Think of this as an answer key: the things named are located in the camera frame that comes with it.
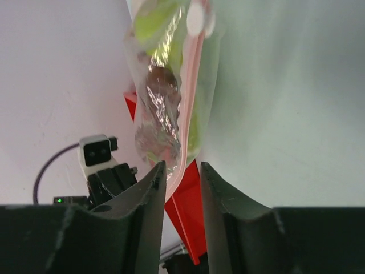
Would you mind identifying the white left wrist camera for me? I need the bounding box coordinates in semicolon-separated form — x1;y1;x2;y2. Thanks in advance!
78;134;118;180

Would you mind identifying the red fake lobster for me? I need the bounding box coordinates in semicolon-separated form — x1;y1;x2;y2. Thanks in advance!
135;66;181;168

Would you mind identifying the red plastic bin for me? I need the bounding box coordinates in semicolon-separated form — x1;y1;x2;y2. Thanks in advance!
123;91;208;265

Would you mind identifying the green fake pear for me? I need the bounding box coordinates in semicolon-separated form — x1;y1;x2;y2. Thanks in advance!
133;0;202;155

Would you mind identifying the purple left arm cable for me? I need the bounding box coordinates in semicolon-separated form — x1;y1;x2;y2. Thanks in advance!
33;144;80;205

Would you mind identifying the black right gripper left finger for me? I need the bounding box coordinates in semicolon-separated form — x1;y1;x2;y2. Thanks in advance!
1;162;167;273

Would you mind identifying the clear zip top bag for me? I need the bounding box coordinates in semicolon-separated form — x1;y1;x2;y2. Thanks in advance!
124;1;224;198

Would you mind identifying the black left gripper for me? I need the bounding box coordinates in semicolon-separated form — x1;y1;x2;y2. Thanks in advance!
53;163;138;211

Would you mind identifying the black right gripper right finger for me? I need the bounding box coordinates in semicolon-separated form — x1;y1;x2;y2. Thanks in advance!
200;162;364;273

